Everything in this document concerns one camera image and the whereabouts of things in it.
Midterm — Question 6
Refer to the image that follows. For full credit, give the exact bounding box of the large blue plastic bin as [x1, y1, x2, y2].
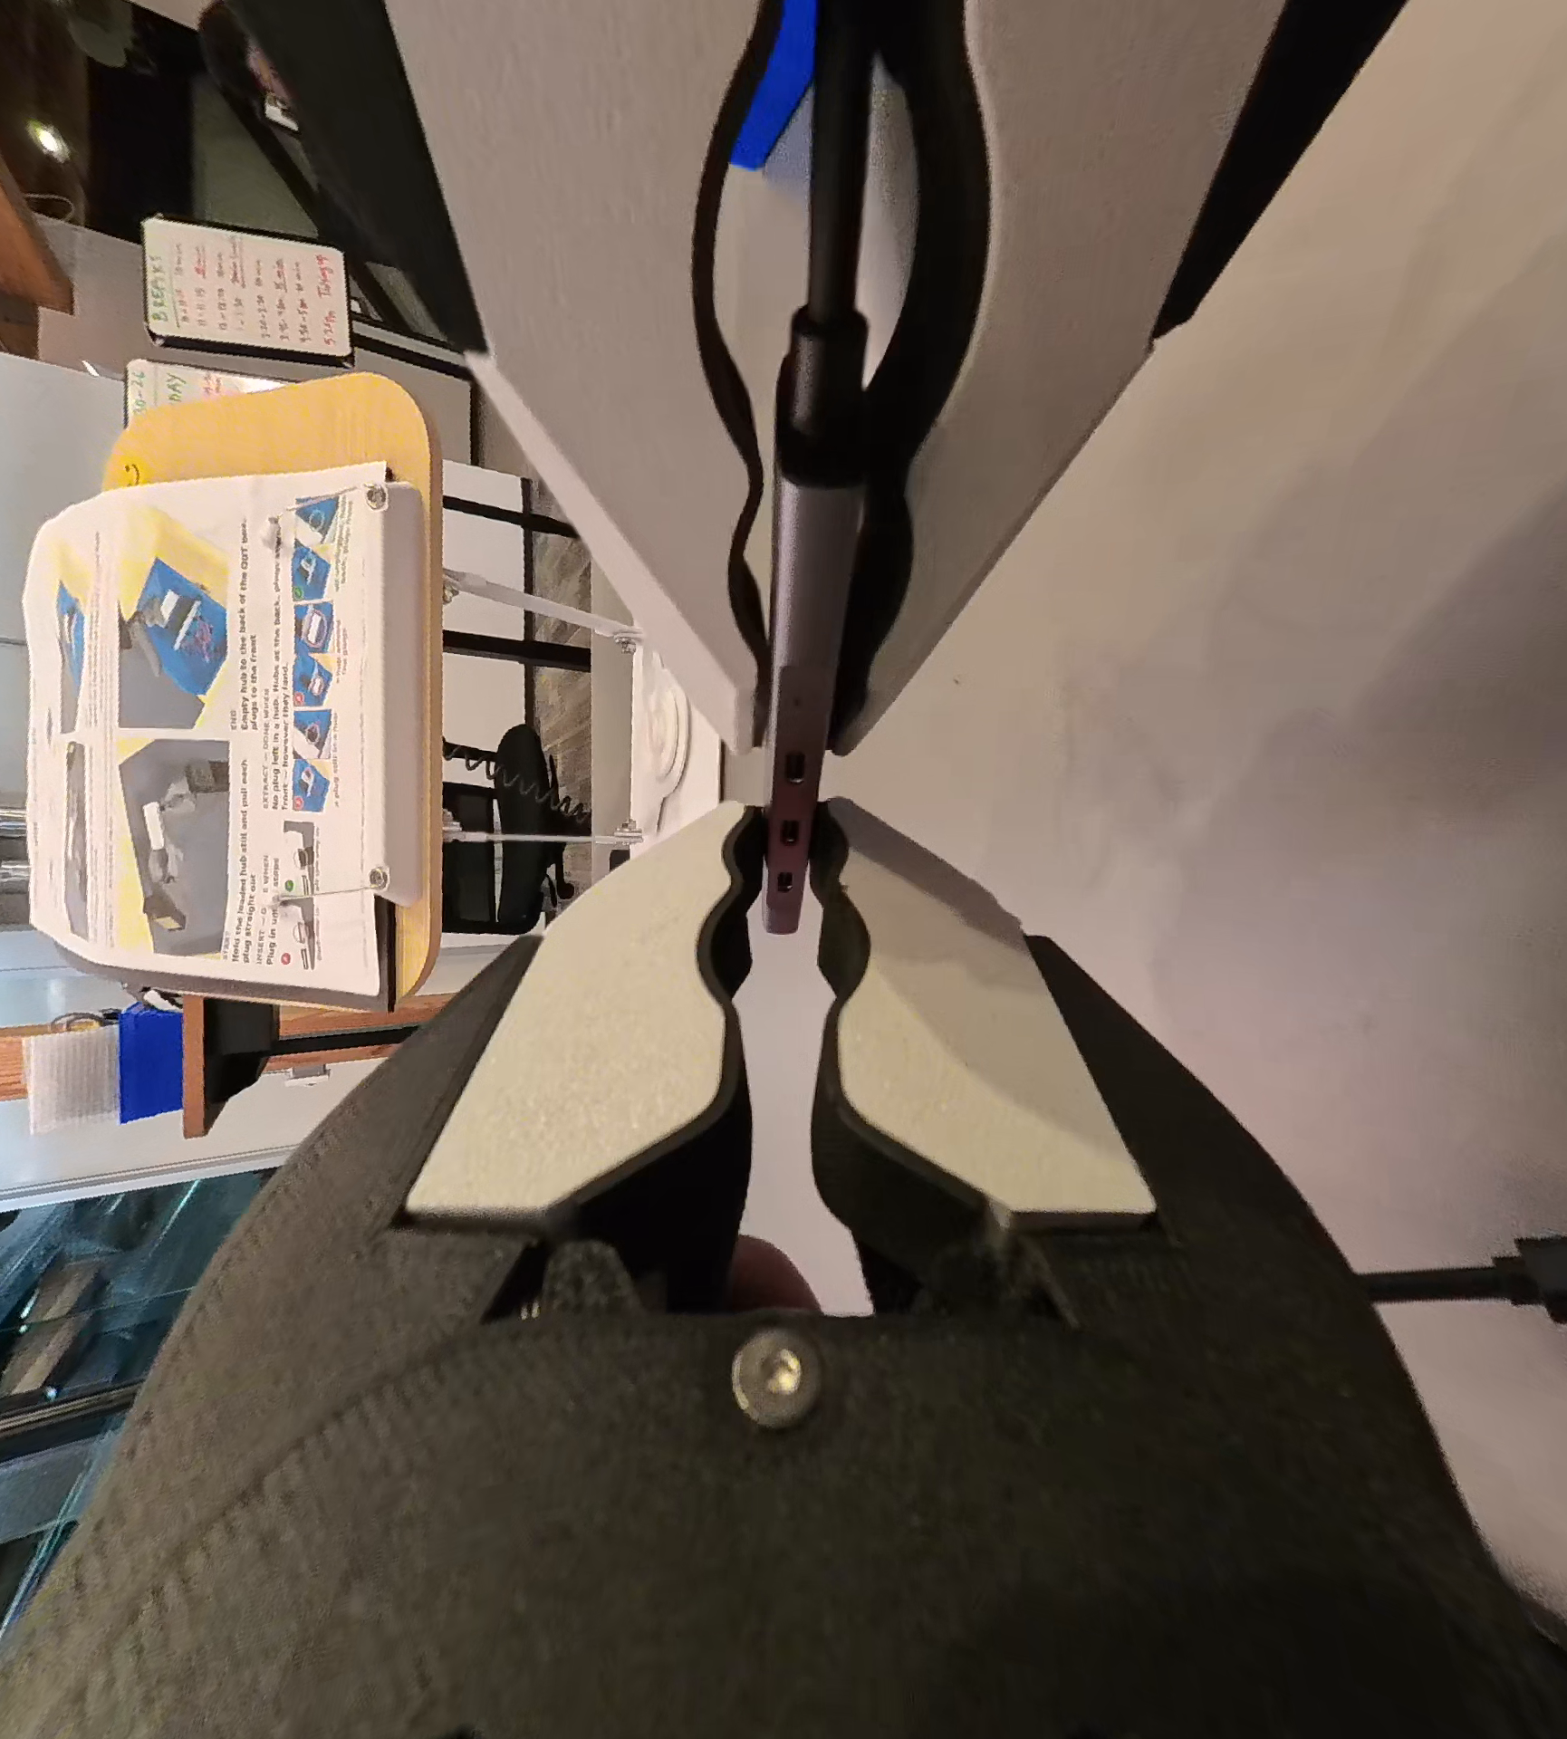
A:
[728, 0, 822, 173]

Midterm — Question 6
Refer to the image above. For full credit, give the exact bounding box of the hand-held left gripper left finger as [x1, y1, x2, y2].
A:
[402, 801, 760, 1314]

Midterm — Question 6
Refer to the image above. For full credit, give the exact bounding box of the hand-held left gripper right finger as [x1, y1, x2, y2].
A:
[807, 797, 1159, 1317]

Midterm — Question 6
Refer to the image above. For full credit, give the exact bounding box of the black office chair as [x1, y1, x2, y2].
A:
[443, 720, 595, 941]

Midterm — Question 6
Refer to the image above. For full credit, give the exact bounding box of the blue block with white strap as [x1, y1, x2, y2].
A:
[25, 1006, 188, 1136]

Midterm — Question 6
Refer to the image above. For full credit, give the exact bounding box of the white document stand with instructions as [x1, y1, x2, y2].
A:
[21, 374, 445, 1015]

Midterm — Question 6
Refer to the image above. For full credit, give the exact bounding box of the whiteboard with green heading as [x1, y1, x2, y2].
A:
[119, 357, 289, 410]

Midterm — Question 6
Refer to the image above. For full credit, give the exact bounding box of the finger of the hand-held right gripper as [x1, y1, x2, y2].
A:
[824, 0, 1291, 759]
[382, 0, 788, 759]

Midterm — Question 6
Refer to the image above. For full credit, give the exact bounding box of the grey usb hub with cable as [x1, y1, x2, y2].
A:
[759, 0, 876, 941]

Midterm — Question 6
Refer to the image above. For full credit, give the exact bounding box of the small whiteboard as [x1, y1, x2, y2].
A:
[139, 214, 353, 372]

